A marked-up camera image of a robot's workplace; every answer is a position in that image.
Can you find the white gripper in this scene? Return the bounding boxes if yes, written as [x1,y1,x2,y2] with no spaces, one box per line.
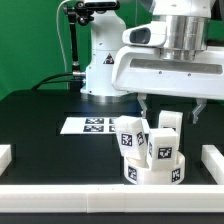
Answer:
[112,23,224,124]

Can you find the white round stool seat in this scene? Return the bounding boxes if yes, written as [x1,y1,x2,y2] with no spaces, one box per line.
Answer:
[124,152,185,185]

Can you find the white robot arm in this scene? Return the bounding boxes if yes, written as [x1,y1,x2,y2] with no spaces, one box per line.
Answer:
[104,0,224,122]

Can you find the white marker base sheet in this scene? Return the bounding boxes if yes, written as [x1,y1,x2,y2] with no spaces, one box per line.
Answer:
[60,117,115,135]

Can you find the white front fence bar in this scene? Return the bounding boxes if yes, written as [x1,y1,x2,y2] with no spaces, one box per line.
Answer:
[0,185,224,213]

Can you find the white left fence piece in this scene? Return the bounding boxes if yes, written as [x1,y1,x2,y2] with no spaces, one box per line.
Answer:
[0,145,12,176]

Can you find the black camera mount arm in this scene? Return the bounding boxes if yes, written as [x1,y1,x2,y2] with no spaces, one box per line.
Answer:
[63,0,101,79]

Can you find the black cables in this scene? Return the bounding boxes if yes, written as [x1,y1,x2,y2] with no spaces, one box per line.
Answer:
[31,72,86,91]

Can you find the white cable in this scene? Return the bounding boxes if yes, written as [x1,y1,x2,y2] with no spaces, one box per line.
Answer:
[55,0,73,74]

